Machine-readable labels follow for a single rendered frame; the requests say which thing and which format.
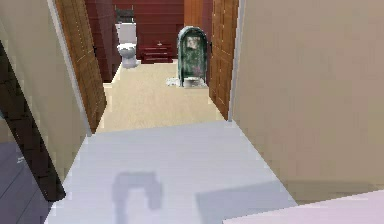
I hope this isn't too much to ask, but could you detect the green arched bin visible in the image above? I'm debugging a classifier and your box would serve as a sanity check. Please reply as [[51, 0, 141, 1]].
[[176, 26, 209, 89]]

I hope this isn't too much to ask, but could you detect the brown wooden room door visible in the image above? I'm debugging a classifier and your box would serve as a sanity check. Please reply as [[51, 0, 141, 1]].
[[55, 0, 108, 134], [208, 0, 240, 121]]

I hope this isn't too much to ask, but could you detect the dark red low cabinet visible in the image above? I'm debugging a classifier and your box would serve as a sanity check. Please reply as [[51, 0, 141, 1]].
[[138, 41, 174, 65]]

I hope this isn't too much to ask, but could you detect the white toilet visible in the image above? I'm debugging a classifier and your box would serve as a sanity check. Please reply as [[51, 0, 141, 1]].
[[115, 21, 142, 70]]

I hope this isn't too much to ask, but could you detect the dark brown room door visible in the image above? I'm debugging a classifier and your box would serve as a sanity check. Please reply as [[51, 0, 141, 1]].
[[0, 40, 67, 203]]

